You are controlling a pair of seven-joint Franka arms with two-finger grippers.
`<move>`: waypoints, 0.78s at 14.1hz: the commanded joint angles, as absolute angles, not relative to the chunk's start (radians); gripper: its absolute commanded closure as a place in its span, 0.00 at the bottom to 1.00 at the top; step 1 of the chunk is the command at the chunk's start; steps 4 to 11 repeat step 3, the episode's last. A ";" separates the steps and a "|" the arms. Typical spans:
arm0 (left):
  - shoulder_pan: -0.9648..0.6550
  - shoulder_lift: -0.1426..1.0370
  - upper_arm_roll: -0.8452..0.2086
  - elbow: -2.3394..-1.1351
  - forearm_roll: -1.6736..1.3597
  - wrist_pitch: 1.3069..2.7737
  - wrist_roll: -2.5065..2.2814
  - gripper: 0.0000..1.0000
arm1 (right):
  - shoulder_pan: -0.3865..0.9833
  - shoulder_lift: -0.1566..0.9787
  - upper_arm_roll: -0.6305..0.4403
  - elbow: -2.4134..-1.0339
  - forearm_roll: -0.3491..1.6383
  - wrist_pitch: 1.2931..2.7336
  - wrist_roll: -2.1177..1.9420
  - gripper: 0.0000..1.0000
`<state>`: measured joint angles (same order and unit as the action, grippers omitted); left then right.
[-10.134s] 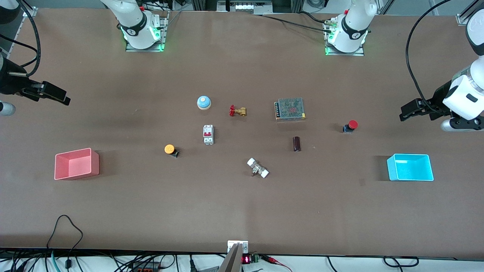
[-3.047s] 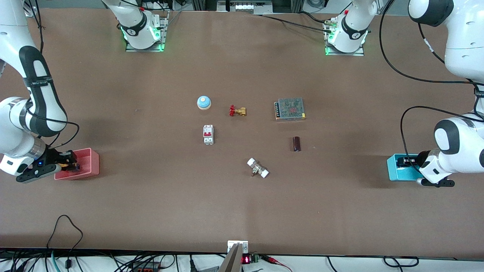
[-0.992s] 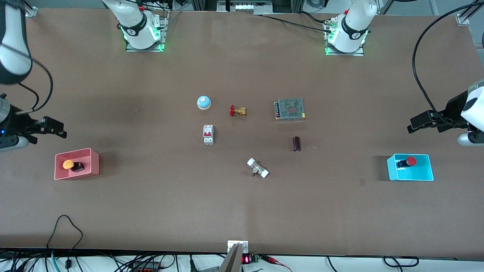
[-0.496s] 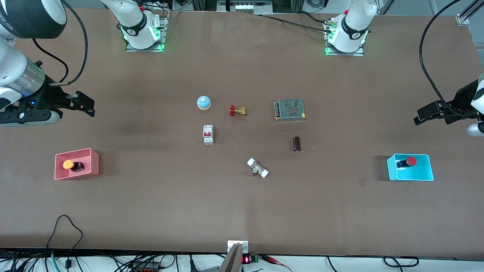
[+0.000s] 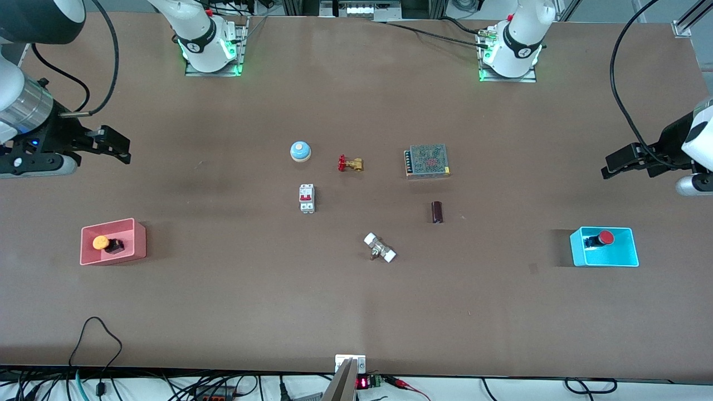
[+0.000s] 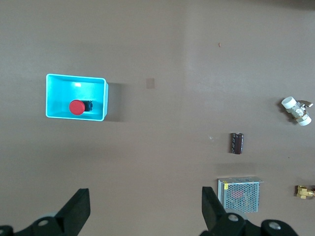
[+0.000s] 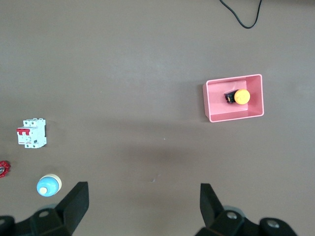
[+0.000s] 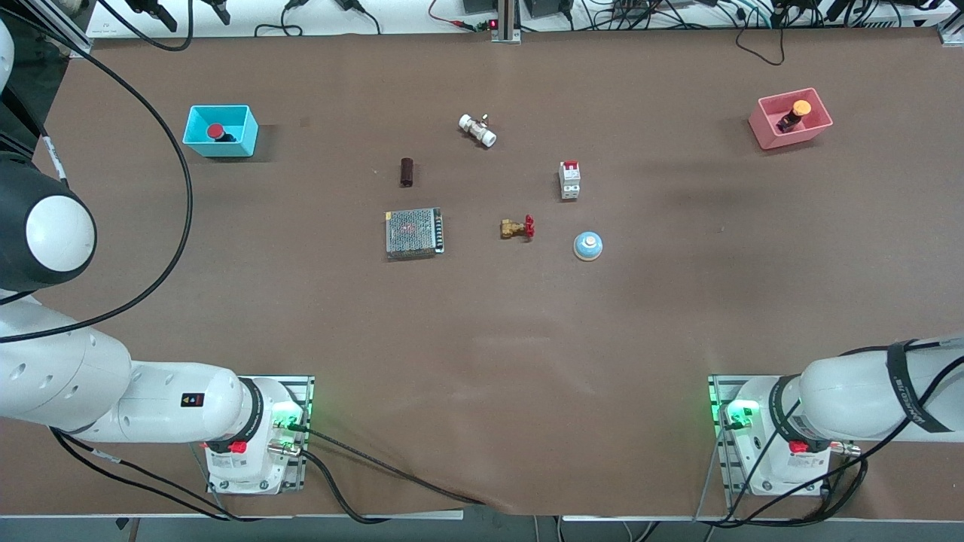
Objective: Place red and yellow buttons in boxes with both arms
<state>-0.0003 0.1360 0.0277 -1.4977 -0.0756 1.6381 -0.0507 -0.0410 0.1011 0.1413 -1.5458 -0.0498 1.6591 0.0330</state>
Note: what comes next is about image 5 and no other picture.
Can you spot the red LED display module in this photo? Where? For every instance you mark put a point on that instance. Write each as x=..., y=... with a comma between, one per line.
x=365, y=382

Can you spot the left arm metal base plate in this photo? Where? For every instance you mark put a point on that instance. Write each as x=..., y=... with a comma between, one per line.
x=529, y=79

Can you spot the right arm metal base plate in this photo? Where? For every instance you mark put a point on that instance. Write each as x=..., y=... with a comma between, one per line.
x=240, y=55

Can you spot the cyan plastic box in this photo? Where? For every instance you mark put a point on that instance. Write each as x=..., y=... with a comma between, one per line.
x=613, y=257

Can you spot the metal mesh power supply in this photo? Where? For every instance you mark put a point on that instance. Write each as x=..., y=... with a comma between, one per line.
x=428, y=160

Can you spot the pink plastic box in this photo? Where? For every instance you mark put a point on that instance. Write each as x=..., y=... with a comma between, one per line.
x=139, y=242

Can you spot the dark brown cylinder capacitor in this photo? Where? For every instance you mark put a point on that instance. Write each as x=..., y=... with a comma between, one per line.
x=437, y=212

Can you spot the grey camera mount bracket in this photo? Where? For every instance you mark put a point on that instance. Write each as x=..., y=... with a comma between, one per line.
x=342, y=384

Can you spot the red push button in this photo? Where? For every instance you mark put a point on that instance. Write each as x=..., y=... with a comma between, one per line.
x=606, y=238

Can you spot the blue desk bell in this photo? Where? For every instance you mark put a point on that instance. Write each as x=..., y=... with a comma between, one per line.
x=300, y=150

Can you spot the metal fitting white ends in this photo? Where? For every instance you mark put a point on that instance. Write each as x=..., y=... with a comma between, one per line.
x=379, y=248

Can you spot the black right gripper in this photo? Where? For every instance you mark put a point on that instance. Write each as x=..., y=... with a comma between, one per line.
x=54, y=135

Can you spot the white circuit breaker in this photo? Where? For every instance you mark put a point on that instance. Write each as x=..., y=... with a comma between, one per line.
x=307, y=200

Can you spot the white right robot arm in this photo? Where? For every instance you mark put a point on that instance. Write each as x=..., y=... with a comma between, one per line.
x=195, y=28

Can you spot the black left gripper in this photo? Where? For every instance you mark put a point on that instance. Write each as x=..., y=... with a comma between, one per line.
x=670, y=146

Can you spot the yellow push button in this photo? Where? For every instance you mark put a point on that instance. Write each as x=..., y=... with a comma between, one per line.
x=101, y=242

